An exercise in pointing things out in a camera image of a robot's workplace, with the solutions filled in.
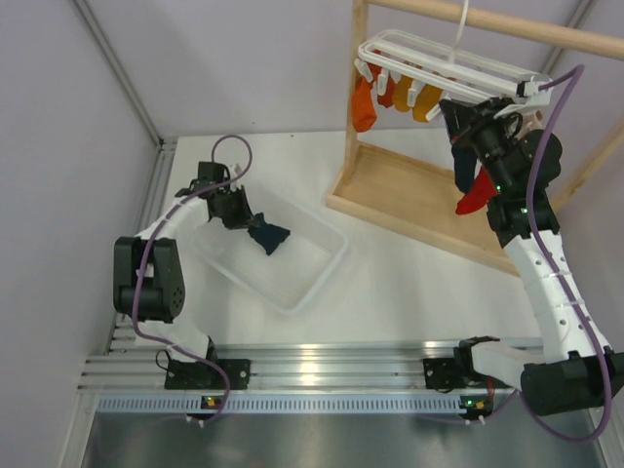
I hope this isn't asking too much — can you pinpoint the navy blue sock pair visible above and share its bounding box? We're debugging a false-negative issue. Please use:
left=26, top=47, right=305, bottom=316
left=451, top=145, right=478, bottom=194

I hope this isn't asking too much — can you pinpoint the grey slotted cable duct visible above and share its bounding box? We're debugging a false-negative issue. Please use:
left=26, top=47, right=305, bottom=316
left=97, top=393, right=491, bottom=415

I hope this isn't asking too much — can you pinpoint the aluminium corner frame post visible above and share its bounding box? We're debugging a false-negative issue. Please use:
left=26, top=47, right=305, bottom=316
left=72, top=0, right=165, bottom=147

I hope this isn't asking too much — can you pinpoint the wooden drying rack frame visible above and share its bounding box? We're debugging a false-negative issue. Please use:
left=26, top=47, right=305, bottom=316
left=327, top=1, right=623, bottom=274

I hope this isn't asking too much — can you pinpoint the aluminium rail beam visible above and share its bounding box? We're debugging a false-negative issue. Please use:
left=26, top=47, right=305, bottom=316
left=78, top=341, right=455, bottom=393

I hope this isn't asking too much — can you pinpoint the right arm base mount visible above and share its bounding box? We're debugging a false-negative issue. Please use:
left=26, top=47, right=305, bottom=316
left=422, top=336, right=493, bottom=393

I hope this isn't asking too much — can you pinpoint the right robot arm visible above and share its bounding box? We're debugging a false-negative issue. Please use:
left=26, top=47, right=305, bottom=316
left=440, top=97, right=623, bottom=416

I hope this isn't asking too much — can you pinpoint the clear plastic bin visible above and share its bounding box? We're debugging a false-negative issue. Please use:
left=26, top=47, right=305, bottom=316
left=193, top=185, right=349, bottom=314

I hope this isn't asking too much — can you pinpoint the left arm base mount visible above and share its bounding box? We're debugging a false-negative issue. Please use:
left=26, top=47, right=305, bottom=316
left=155, top=350, right=252, bottom=390

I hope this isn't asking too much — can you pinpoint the yellow sock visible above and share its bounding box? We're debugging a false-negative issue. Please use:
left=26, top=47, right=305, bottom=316
left=392, top=75, right=412, bottom=113
left=412, top=84, right=443, bottom=123

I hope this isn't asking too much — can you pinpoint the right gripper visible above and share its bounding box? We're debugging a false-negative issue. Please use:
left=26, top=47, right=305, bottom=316
left=440, top=97, right=518, bottom=195

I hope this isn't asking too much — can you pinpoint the orange sock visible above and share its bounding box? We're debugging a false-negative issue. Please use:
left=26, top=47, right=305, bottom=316
left=350, top=64, right=380, bottom=133
left=374, top=68, right=396, bottom=108

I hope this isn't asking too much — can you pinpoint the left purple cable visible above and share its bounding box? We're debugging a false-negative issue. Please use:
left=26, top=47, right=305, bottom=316
left=131, top=135, right=254, bottom=427

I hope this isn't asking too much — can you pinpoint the orange sock far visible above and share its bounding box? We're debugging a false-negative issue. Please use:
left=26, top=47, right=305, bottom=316
left=350, top=64, right=380, bottom=133

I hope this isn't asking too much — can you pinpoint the white plastic clip hanger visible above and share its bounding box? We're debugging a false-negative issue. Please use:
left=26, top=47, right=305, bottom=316
left=354, top=1, right=539, bottom=123

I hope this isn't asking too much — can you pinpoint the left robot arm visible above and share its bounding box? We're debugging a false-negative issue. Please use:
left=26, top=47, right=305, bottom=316
left=113, top=162, right=254, bottom=387

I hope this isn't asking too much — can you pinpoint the red and beige sock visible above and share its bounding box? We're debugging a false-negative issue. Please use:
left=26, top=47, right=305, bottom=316
left=455, top=168, right=497, bottom=215

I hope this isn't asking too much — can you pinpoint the orange sock near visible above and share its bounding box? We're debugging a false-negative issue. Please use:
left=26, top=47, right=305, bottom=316
left=374, top=68, right=396, bottom=108

